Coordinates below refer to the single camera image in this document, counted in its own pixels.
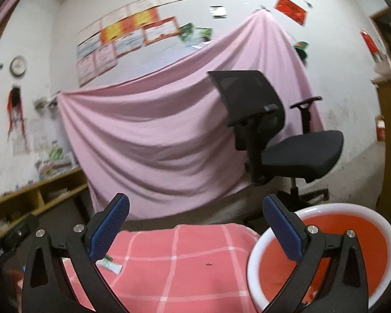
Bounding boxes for small white green wrapper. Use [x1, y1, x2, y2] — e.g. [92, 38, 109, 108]
[96, 256, 123, 274]

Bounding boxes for pink hanging sheet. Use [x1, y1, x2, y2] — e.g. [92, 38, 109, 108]
[57, 9, 325, 221]

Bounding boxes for red basin white rim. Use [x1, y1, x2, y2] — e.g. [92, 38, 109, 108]
[247, 203, 391, 313]

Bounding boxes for pile of books and papers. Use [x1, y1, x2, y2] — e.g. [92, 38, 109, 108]
[36, 146, 81, 179]

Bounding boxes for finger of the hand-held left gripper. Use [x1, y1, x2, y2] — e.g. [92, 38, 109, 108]
[3, 214, 40, 255]

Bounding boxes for black office chair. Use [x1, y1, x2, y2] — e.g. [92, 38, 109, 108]
[207, 70, 345, 204]

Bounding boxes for red knot wall hanging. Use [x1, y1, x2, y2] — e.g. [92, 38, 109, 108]
[7, 85, 30, 146]

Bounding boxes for group of wall certificates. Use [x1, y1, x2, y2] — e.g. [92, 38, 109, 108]
[76, 0, 194, 88]

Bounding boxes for red wall poster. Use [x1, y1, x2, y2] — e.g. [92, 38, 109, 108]
[274, 0, 309, 26]

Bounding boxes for black white wall photo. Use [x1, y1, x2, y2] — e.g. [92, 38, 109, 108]
[210, 5, 228, 19]

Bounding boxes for green wall pictures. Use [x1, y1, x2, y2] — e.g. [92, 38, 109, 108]
[179, 23, 214, 44]

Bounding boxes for pink plaid tablecloth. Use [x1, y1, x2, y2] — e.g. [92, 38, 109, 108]
[60, 223, 264, 313]

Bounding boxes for wooden wall shelf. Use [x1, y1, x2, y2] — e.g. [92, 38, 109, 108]
[0, 166, 89, 246]

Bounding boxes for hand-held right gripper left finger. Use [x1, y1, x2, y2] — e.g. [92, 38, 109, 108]
[21, 193, 131, 313]

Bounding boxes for round wall clock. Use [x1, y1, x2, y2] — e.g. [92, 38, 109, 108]
[9, 55, 28, 78]

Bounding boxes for small red wall ornament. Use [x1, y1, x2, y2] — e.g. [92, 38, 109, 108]
[360, 29, 379, 55]

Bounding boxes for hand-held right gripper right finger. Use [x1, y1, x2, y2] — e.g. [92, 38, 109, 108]
[262, 193, 369, 313]

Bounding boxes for green wall sticker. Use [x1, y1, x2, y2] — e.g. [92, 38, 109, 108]
[293, 40, 310, 61]

